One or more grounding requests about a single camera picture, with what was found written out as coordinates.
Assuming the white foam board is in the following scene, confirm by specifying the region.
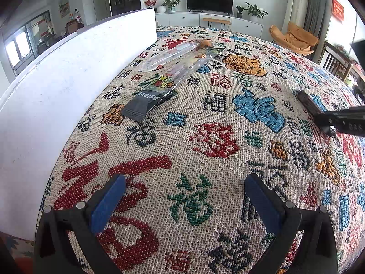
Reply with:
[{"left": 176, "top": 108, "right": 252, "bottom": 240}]
[{"left": 0, "top": 8, "right": 158, "bottom": 242}]

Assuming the leafy potted plant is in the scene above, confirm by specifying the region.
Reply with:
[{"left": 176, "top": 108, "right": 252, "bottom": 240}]
[{"left": 162, "top": 0, "right": 181, "bottom": 12}]

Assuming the brown snack bar packet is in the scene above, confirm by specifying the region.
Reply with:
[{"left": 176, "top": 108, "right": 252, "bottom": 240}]
[{"left": 296, "top": 90, "right": 327, "bottom": 115}]

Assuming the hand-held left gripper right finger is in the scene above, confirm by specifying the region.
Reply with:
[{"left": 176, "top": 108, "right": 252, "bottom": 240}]
[{"left": 245, "top": 173, "right": 338, "bottom": 274}]

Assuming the white door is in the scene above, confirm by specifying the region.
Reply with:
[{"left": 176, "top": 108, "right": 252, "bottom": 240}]
[{"left": 91, "top": 0, "right": 111, "bottom": 21}]

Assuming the dark wooden chair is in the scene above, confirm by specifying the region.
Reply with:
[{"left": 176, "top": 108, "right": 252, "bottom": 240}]
[{"left": 317, "top": 40, "right": 353, "bottom": 84}]

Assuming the long black green snack packet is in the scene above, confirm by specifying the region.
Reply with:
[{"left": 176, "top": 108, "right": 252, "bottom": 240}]
[{"left": 122, "top": 47, "right": 226, "bottom": 121}]

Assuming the white standing air conditioner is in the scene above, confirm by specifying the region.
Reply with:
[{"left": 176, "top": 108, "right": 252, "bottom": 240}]
[{"left": 284, "top": 0, "right": 310, "bottom": 32}]

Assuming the framed wall painting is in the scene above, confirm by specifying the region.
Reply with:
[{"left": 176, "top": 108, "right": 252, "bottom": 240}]
[{"left": 58, "top": 0, "right": 70, "bottom": 19}]

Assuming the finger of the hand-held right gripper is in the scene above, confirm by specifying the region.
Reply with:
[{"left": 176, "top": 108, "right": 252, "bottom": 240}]
[
  {"left": 313, "top": 109, "right": 347, "bottom": 124},
  {"left": 319, "top": 121, "right": 340, "bottom": 137}
]

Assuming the black television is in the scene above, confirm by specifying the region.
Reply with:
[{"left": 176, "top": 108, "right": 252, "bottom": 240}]
[{"left": 186, "top": 0, "right": 235, "bottom": 14}]

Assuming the long clear snack packet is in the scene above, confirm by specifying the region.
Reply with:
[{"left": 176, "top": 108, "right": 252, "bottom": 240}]
[{"left": 138, "top": 41, "right": 200, "bottom": 72}]

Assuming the grey curtain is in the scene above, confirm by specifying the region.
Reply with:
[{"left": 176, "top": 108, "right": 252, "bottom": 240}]
[{"left": 304, "top": 0, "right": 334, "bottom": 32}]

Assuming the orange lounge chair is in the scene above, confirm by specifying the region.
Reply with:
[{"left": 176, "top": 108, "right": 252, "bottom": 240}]
[{"left": 269, "top": 21, "right": 320, "bottom": 56}]

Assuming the patterned woven tablecloth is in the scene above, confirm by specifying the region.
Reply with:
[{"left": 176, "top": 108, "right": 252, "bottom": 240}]
[{"left": 36, "top": 25, "right": 365, "bottom": 274}]

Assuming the floral fabric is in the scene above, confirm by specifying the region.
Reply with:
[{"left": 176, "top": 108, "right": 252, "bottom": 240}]
[{"left": 0, "top": 231, "right": 37, "bottom": 274}]

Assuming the wooden stool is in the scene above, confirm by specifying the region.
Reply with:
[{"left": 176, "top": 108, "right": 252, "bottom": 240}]
[{"left": 202, "top": 17, "right": 232, "bottom": 29}]

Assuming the large green potted plant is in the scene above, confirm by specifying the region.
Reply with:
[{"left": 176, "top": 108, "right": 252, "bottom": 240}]
[{"left": 244, "top": 2, "right": 269, "bottom": 22}]

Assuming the red wall hanging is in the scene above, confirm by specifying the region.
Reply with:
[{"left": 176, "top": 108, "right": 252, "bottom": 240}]
[{"left": 331, "top": 0, "right": 345, "bottom": 22}]

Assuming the white low cabinet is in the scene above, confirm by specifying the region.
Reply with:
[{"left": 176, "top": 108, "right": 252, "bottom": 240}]
[{"left": 155, "top": 11, "right": 263, "bottom": 35}]

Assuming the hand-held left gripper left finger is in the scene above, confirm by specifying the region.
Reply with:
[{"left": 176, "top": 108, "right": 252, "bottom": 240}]
[{"left": 34, "top": 174, "right": 126, "bottom": 274}]

